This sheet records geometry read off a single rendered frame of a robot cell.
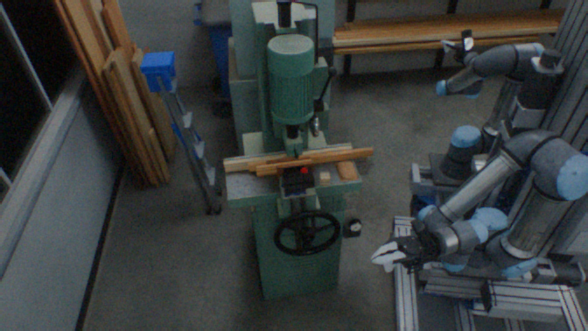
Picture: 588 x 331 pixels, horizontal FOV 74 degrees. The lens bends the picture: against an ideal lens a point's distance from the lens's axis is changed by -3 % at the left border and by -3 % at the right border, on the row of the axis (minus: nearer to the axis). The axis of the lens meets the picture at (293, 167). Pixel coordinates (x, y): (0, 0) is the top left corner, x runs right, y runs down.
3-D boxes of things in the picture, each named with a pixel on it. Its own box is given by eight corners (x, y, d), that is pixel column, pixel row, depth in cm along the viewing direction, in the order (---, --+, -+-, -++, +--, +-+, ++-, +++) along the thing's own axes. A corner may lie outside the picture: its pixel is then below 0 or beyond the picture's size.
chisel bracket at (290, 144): (287, 159, 177) (286, 144, 172) (282, 139, 187) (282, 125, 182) (304, 157, 178) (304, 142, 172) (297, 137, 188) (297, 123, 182)
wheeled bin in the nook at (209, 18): (211, 123, 363) (191, 19, 297) (210, 92, 402) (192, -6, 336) (281, 114, 370) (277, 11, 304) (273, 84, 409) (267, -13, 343)
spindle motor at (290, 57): (274, 128, 160) (269, 57, 138) (269, 103, 172) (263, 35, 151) (317, 123, 162) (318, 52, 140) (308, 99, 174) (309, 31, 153)
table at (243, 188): (229, 226, 169) (227, 216, 165) (226, 176, 191) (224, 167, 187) (367, 206, 176) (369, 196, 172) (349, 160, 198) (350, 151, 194)
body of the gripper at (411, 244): (405, 276, 112) (442, 264, 115) (409, 256, 107) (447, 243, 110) (392, 257, 118) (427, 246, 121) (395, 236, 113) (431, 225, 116)
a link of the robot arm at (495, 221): (484, 221, 158) (494, 199, 149) (506, 248, 149) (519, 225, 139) (458, 229, 155) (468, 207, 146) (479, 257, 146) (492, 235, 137)
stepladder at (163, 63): (200, 217, 283) (136, 71, 202) (203, 192, 302) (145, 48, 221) (223, 213, 283) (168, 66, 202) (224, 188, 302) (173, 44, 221)
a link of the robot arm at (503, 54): (490, 70, 148) (437, 102, 197) (517, 68, 149) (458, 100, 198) (486, 40, 149) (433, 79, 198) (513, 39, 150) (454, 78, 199)
